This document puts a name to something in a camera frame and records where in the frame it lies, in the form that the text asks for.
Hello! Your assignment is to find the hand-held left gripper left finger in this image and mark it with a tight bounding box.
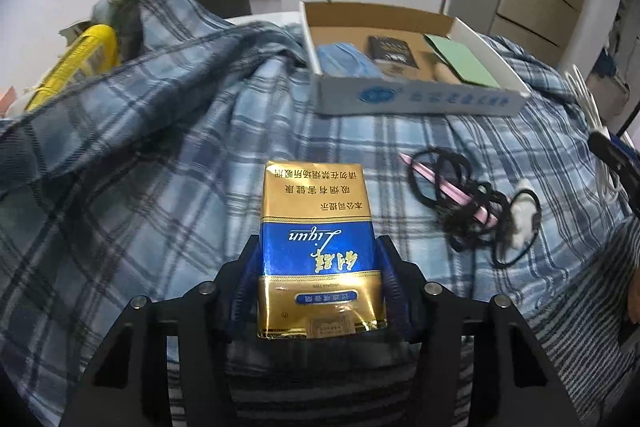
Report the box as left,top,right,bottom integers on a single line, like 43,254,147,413
60,234,263,427

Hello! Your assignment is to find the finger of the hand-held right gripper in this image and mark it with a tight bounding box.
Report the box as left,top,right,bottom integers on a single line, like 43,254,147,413
587,131,640,180

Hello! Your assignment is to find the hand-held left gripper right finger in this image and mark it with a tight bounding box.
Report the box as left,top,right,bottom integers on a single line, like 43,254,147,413
375,234,583,427

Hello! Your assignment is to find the blue gold cigarette pack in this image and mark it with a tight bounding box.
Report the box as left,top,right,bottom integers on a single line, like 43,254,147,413
257,161,388,340

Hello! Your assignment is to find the shallow cardboard box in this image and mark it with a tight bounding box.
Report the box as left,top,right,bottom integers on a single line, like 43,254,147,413
299,1,532,115

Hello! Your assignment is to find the blue face mask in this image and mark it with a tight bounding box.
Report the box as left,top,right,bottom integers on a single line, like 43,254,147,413
316,43,383,78

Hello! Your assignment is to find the black cigarette pack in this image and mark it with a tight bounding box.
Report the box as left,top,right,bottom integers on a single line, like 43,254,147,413
367,36,420,70

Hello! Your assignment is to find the person's right forearm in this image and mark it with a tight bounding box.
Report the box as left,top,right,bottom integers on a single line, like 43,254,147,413
622,274,640,325

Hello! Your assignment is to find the white adapter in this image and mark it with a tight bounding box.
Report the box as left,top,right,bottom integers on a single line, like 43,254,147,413
507,179,541,250

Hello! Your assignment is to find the pink pen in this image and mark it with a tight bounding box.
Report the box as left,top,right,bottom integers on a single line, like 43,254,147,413
399,152,501,228

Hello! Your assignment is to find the person's striped shirt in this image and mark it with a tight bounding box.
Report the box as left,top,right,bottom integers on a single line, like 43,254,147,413
165,217,640,427

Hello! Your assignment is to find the blue plaid blanket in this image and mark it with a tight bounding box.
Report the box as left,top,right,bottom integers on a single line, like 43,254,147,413
0,0,636,408

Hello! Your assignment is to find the yellow spray can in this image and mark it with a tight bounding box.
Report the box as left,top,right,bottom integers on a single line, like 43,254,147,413
24,24,118,112

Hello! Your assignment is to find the white packet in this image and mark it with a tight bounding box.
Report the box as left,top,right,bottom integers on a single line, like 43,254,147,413
59,23,91,45

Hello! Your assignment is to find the grey green cloth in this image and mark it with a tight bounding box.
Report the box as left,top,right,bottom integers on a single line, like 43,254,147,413
90,0,146,58

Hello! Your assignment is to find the black cable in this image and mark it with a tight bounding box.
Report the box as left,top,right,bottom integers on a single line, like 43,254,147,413
407,148,543,269

